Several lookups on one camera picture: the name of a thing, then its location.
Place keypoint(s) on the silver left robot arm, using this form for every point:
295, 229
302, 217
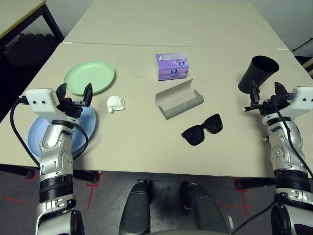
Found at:
52, 147

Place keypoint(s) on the black desk frame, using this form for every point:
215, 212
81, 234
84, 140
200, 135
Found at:
304, 45

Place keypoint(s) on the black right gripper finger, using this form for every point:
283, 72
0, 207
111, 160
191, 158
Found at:
254, 94
279, 90

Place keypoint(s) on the red floor tape line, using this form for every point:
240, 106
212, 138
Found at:
14, 200

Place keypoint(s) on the wooden rack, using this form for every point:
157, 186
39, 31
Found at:
308, 64

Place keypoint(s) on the white tissue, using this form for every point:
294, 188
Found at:
115, 104

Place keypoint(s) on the grey robot left leg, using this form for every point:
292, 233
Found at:
134, 210

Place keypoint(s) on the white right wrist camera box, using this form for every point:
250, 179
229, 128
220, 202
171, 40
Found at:
303, 98

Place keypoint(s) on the black foam floor mat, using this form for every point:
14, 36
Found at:
29, 49

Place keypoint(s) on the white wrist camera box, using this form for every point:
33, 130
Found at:
40, 100
303, 98

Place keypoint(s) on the grey robot right leg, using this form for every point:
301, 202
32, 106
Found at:
205, 210

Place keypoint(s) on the grey robot leg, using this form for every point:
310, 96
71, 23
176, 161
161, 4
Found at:
205, 210
134, 210

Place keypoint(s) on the black table foot bar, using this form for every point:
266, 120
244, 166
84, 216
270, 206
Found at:
254, 183
84, 175
14, 170

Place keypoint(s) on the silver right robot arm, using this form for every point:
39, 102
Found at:
281, 147

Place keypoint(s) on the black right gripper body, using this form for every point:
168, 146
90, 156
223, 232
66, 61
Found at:
269, 106

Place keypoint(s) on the beige side table black frame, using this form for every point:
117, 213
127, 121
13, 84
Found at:
14, 14

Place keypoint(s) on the white floor tape strip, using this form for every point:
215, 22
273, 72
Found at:
230, 221

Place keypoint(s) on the green plastic plate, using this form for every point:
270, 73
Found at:
88, 73

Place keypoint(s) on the blue plastic plate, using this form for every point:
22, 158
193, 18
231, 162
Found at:
34, 137

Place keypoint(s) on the grey glasses case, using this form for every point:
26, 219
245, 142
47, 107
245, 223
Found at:
176, 98

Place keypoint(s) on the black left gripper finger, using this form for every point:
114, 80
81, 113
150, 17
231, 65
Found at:
88, 95
61, 91

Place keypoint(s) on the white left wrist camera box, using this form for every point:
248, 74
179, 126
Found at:
40, 100

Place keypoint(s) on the black sunglasses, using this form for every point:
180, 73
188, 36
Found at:
215, 124

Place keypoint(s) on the black plastic cup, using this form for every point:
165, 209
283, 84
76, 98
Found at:
254, 71

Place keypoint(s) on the red floor tape cross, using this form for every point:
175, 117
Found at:
92, 193
244, 203

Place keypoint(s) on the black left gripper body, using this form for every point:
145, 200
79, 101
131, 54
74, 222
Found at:
72, 107

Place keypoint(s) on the purple tissue pack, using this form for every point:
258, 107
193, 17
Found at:
171, 71

